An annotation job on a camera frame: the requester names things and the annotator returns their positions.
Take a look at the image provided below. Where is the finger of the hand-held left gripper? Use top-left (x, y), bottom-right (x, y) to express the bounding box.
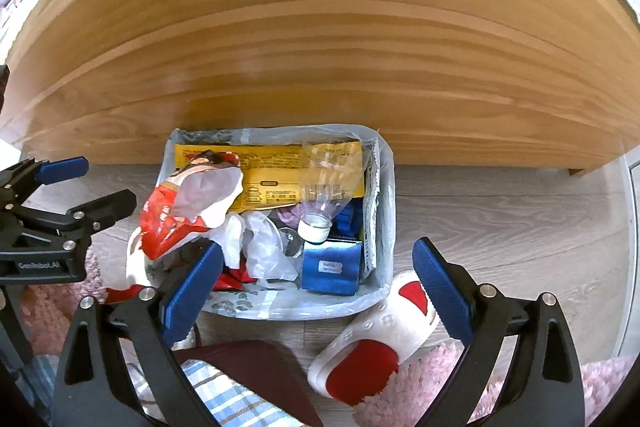
top-left (22, 188), bottom-right (138, 253)
top-left (0, 157), bottom-right (89, 208)

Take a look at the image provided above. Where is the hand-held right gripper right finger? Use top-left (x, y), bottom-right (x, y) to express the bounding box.
top-left (412, 237), bottom-right (586, 427)

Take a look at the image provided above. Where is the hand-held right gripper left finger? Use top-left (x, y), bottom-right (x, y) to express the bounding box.
top-left (51, 241), bottom-right (226, 427)

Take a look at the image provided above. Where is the red snack packet white print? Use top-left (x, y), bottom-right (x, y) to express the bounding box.
top-left (214, 268), bottom-right (257, 294)

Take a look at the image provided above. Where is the red and orange snack wrapper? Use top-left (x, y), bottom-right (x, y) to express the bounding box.
top-left (138, 150), bottom-right (246, 262)

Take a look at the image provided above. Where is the white plastic bag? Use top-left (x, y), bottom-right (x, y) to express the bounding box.
top-left (220, 211), bottom-right (303, 284)

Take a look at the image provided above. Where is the trash bin with plastic liner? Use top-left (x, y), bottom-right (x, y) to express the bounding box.
top-left (126, 123), bottom-right (397, 322)

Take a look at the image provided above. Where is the purple cloth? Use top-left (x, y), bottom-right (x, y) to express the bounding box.
top-left (270, 203), bottom-right (307, 228)

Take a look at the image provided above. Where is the clear plastic bottle white cap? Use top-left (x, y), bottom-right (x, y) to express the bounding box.
top-left (298, 140), bottom-right (366, 244)

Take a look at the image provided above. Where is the long yellow snack bag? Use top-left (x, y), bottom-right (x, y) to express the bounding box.
top-left (174, 142), bottom-right (366, 214)

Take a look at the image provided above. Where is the white and red slipper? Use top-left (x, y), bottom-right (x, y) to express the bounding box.
top-left (104, 227), bottom-right (153, 305)
top-left (306, 270), bottom-right (443, 408)

